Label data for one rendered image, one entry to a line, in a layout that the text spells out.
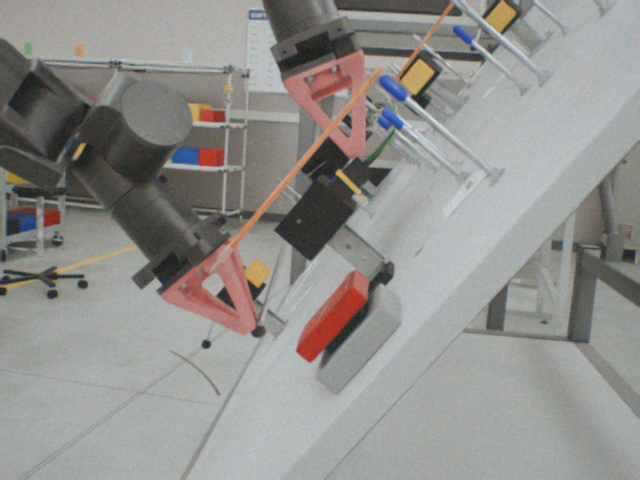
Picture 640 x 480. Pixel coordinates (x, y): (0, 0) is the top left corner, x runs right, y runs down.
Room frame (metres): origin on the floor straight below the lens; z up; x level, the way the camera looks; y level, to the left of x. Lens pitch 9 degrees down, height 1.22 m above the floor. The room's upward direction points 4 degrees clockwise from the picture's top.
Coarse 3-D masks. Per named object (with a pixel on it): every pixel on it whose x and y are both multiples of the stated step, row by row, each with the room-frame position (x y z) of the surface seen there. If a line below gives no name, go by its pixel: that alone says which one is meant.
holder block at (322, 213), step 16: (320, 176) 0.60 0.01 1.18; (320, 192) 0.58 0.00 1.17; (304, 208) 0.58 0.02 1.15; (320, 208) 0.58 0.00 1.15; (336, 208) 0.58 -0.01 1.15; (352, 208) 0.58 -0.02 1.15; (288, 224) 0.58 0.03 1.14; (304, 224) 0.58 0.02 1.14; (320, 224) 0.58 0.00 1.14; (336, 224) 0.58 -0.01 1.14; (288, 240) 0.58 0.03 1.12; (304, 240) 0.58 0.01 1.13; (320, 240) 0.58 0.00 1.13; (304, 256) 0.58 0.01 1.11
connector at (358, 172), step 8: (352, 160) 0.61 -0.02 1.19; (360, 160) 0.58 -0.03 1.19; (352, 168) 0.58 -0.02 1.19; (360, 168) 0.58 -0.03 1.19; (368, 168) 0.58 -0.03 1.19; (352, 176) 0.58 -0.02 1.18; (360, 176) 0.58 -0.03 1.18; (368, 176) 0.58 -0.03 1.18; (336, 184) 0.58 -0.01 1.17; (344, 184) 0.58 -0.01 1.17; (360, 184) 0.58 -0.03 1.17; (336, 192) 0.58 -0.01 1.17; (344, 192) 0.58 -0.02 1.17; (352, 192) 0.58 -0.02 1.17; (344, 200) 0.58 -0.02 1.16
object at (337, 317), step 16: (352, 272) 0.43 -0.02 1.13; (352, 288) 0.38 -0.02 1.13; (336, 304) 0.39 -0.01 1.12; (352, 304) 0.38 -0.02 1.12; (320, 320) 0.39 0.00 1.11; (336, 320) 0.38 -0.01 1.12; (352, 320) 0.39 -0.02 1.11; (304, 336) 0.39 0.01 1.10; (320, 336) 0.39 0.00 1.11; (336, 336) 0.39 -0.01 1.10; (304, 352) 0.39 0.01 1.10; (320, 352) 0.39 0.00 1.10
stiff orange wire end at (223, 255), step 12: (360, 96) 0.47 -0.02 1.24; (348, 108) 0.47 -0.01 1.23; (336, 120) 0.47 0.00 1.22; (324, 132) 0.47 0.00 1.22; (300, 168) 0.47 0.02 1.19; (288, 180) 0.47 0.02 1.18; (276, 192) 0.47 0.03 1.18; (264, 204) 0.47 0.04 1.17; (252, 216) 0.47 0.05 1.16; (228, 252) 0.47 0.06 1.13; (216, 264) 0.47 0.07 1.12
